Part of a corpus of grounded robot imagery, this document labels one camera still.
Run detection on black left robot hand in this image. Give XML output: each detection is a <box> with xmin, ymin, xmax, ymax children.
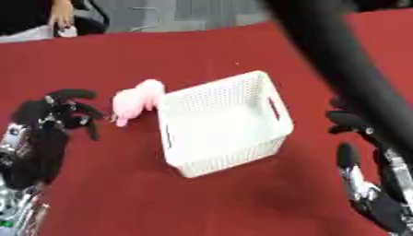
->
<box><xmin>0</xmin><ymin>88</ymin><xmax>107</xmax><ymax>190</ymax></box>

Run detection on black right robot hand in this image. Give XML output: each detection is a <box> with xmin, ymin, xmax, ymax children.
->
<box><xmin>324</xmin><ymin>98</ymin><xmax>413</xmax><ymax>236</ymax></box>

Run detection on person's hand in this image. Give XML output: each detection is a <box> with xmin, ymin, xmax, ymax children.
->
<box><xmin>46</xmin><ymin>0</ymin><xmax>77</xmax><ymax>30</ymax></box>

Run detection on small white object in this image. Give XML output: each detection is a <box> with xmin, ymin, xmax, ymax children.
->
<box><xmin>56</xmin><ymin>26</ymin><xmax>81</xmax><ymax>39</ymax></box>

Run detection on black chair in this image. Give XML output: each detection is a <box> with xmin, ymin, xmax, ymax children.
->
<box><xmin>72</xmin><ymin>0</ymin><xmax>113</xmax><ymax>35</ymax></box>

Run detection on person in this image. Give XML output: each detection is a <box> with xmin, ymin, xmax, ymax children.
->
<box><xmin>0</xmin><ymin>0</ymin><xmax>77</xmax><ymax>43</ymax></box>

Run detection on pink soft toy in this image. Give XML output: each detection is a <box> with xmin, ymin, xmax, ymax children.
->
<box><xmin>110</xmin><ymin>78</ymin><xmax>168</xmax><ymax>128</ymax></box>

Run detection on thick black bar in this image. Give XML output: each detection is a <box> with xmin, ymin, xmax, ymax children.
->
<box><xmin>259</xmin><ymin>0</ymin><xmax>413</xmax><ymax>160</ymax></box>

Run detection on white perforated plastic basket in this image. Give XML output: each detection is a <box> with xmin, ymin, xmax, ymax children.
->
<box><xmin>155</xmin><ymin>69</ymin><xmax>297</xmax><ymax>179</ymax></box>

